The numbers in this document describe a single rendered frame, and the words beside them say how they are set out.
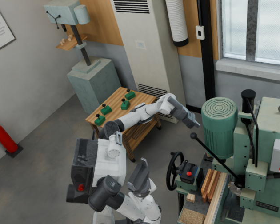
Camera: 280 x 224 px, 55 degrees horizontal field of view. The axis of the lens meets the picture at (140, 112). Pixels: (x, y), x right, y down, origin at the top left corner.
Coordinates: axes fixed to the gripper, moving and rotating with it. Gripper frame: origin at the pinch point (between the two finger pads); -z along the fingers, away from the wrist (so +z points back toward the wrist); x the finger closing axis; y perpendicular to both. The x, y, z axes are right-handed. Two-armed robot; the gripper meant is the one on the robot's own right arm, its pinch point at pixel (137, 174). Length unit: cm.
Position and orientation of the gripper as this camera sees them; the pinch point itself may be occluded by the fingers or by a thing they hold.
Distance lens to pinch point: 106.3
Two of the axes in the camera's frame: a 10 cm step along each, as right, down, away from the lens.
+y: 8.7, 3.6, -3.2
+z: 0.8, 5.4, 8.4
